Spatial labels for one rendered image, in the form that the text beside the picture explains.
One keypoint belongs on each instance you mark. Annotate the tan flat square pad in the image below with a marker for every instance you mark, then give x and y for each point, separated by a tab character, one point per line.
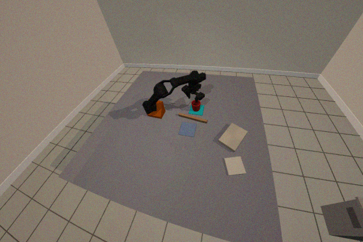
235	166

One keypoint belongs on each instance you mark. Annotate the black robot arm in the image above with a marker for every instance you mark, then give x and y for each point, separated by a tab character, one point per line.
193	79

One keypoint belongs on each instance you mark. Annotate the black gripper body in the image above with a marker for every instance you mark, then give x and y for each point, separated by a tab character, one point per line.
193	90

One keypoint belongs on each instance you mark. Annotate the red cup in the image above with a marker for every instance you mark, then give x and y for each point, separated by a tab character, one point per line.
195	105

